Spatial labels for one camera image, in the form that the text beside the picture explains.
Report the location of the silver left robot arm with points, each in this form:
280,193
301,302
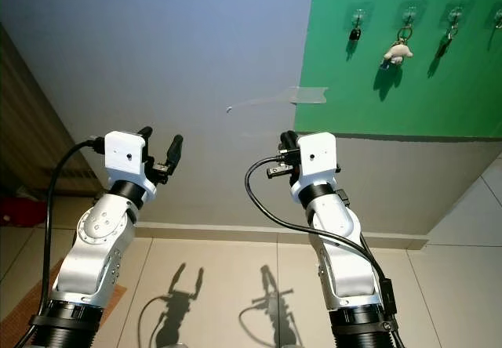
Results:
102,238

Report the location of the translucent tape strip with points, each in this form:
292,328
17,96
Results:
310,95

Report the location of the brown wooden cabinet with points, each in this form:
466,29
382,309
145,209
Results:
23,144

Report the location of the black key fob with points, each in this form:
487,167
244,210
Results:
355,32

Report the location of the red bag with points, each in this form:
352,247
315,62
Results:
9,211

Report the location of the dark hanging key bunch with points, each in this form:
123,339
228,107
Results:
452,31

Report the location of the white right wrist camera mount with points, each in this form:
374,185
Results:
318,160

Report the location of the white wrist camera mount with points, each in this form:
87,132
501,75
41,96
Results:
127,156
318,160

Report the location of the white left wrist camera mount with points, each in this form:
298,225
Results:
127,156

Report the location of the clear adhesive wall hook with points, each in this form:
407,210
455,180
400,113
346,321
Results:
455,12
497,15
358,13
409,12

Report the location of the green wall board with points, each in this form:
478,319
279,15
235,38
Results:
439,97

